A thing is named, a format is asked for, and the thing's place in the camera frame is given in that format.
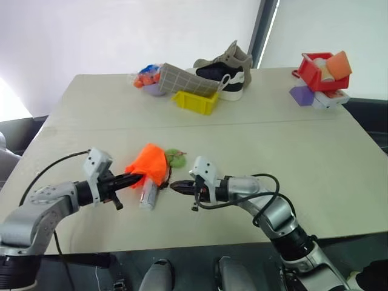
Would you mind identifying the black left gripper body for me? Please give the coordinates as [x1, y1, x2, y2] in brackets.
[97, 170, 124, 211]

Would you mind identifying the red plastic bin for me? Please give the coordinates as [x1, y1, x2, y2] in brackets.
[296, 52, 352, 92]

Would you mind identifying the bag of orange items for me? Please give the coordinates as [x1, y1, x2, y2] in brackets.
[132, 63, 164, 89]

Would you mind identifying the orange fabric pouch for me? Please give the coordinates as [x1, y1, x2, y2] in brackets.
[124, 143, 169, 190]

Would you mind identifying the black and white sneaker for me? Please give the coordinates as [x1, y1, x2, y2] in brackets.
[185, 62, 245, 101]

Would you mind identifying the beige high-top shoe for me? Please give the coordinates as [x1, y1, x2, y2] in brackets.
[193, 39, 254, 89]

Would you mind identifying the orange sponge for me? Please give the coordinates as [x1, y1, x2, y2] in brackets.
[326, 50, 353, 81]

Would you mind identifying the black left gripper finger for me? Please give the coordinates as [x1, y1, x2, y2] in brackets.
[116, 178, 144, 189]
[116, 173, 144, 182]

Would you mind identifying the beige grid-pattern mat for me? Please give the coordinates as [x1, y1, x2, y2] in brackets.
[158, 62, 222, 98]

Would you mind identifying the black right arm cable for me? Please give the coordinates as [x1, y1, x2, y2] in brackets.
[196, 173, 298, 227]

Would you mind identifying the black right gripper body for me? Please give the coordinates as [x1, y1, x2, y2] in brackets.
[190, 179, 216, 212]

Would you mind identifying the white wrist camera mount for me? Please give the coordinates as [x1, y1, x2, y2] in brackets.
[189, 155, 219, 204]
[82, 147, 114, 207]

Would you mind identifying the green felt leaf tag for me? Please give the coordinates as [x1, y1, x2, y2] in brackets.
[164, 148, 189, 169]

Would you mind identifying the purple block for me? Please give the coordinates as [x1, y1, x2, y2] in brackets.
[289, 85, 315, 107]

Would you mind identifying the dark window frame post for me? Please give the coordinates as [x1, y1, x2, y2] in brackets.
[247, 0, 280, 69]

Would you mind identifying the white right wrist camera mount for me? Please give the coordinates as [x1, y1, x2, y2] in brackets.
[189, 155, 219, 204]

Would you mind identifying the dark pouch drawstring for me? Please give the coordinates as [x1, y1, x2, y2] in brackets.
[160, 150, 187, 191]

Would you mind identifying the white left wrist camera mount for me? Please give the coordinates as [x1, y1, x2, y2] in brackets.
[82, 147, 114, 207]

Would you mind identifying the purple bowl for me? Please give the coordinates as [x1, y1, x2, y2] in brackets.
[142, 82, 167, 98]

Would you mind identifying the white tube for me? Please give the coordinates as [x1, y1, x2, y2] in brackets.
[139, 176, 160, 212]

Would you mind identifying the grey upholstered seat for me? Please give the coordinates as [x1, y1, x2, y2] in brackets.
[0, 131, 22, 184]

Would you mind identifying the white box with red print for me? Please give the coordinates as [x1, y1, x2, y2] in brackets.
[311, 89, 351, 111]

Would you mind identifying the black object at floor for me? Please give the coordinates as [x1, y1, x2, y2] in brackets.
[353, 259, 388, 291]

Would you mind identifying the grey rounded shape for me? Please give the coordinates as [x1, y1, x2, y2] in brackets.
[215, 256, 250, 291]
[138, 258, 174, 291]

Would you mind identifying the white roll in bin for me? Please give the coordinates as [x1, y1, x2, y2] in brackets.
[313, 58, 335, 82]

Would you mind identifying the yellow plastic bin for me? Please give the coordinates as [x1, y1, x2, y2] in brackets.
[171, 90, 220, 117]

